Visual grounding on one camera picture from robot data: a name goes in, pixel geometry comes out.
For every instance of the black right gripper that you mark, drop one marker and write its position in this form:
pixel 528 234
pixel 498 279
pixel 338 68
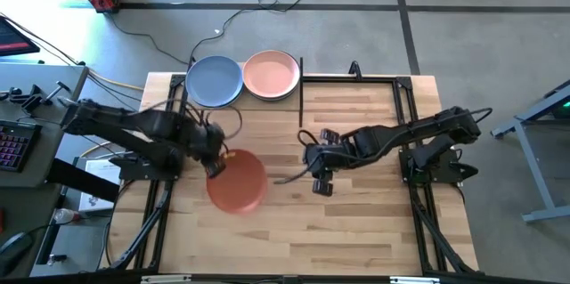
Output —
pixel 337 161

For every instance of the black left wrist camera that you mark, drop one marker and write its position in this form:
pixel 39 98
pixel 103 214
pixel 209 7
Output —
pixel 216 136

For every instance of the black device with green light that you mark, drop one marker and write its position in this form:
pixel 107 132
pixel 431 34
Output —
pixel 562 108

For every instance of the black backlit keyboard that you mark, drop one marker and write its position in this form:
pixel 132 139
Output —
pixel 15 146

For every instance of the grey desk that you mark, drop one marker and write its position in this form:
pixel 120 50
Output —
pixel 62 75

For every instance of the terracotta orange plate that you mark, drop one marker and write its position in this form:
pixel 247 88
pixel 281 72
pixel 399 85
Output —
pixel 240 186

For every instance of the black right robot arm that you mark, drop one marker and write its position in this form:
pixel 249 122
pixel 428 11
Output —
pixel 401 135

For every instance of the white paper booklet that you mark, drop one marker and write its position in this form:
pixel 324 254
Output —
pixel 91 205

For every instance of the grey metal stand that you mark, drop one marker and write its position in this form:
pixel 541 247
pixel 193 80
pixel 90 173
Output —
pixel 545 213

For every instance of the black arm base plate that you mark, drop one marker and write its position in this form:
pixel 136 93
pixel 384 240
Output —
pixel 133 173
pixel 447 170

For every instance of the pink plate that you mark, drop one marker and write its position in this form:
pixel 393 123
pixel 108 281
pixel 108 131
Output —
pixel 271 74

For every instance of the black computer mouse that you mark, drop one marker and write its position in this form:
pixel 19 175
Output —
pixel 13 250

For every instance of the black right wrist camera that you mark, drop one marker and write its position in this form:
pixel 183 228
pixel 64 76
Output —
pixel 316 159

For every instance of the black frame hook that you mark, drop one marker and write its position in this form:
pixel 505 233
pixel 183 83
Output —
pixel 355 70

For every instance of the black computer monitor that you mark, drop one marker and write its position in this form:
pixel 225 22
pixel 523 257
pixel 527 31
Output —
pixel 13 39

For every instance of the silver metal bracket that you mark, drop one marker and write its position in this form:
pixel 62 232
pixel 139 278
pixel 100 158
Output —
pixel 414 280
pixel 165 278

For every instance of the clear bottle with red cap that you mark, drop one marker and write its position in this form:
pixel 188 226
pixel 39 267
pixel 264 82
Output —
pixel 64 216

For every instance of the blue plate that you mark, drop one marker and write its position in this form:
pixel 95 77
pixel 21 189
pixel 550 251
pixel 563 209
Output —
pixel 214 80

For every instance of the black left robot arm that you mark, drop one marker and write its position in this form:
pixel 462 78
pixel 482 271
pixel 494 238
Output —
pixel 133 121

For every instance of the black diagonal beam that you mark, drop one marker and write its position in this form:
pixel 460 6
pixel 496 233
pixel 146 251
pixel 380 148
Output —
pixel 80 180

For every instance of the black desk clamp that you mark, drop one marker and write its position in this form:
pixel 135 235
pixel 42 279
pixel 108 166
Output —
pixel 31 99

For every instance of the black aluminium table frame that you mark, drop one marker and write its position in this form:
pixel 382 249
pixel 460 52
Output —
pixel 356 281

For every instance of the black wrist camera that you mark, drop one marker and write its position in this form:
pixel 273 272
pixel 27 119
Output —
pixel 216 136
pixel 316 159

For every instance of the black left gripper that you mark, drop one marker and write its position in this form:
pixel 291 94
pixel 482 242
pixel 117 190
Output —
pixel 202 152

